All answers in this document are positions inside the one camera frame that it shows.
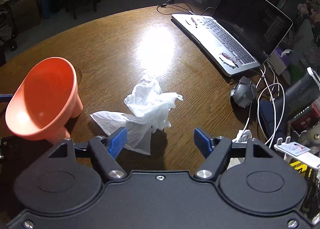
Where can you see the pink flowers in vase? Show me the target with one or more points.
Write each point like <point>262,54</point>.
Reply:
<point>310,10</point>

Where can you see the cardboard box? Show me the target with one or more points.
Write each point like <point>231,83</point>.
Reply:
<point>26,14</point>

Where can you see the white phone stand with card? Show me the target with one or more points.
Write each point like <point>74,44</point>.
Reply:
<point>298,152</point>

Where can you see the orange plastic bowl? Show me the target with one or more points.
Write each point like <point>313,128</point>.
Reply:
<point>45,100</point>

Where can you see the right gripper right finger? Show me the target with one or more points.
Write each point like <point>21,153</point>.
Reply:
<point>250,176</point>

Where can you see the grey computer mouse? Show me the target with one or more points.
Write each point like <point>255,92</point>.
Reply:
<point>244,92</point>

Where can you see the white paper towel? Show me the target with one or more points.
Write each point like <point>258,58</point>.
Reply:
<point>149,108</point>

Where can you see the silver open laptop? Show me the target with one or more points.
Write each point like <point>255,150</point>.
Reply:
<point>240,34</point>

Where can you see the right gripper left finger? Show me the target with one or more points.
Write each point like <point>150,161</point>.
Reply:
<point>70,175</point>

